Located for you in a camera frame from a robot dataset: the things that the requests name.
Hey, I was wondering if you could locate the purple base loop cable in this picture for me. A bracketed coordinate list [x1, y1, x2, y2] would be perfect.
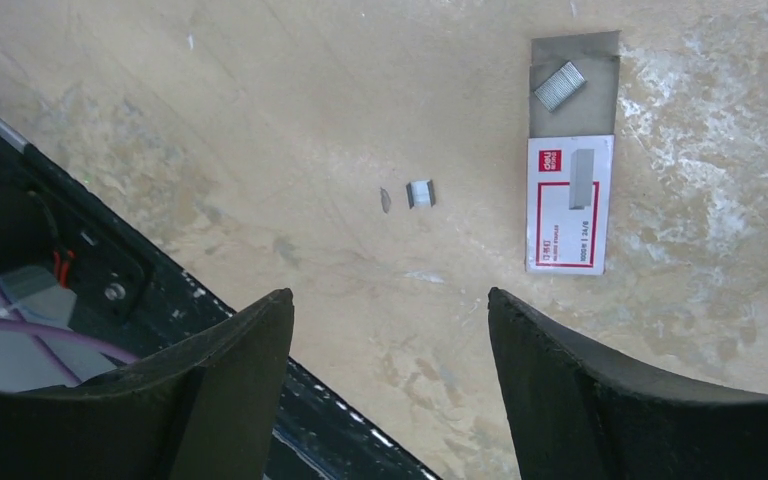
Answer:
[0, 278, 140, 388]

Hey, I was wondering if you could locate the small staple strip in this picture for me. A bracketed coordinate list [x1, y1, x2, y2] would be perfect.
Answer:
[406, 179, 436, 209]

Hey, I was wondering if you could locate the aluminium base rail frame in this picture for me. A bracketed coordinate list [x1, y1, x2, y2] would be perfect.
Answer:
[0, 119, 433, 479]

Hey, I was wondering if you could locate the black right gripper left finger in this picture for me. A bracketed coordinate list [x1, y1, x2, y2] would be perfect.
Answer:
[0, 289, 294, 479]

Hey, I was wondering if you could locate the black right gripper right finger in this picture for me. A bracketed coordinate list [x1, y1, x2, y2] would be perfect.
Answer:
[488, 288, 768, 479]

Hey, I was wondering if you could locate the staple strip inside box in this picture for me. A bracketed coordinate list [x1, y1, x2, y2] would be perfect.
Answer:
[534, 61, 587, 112]

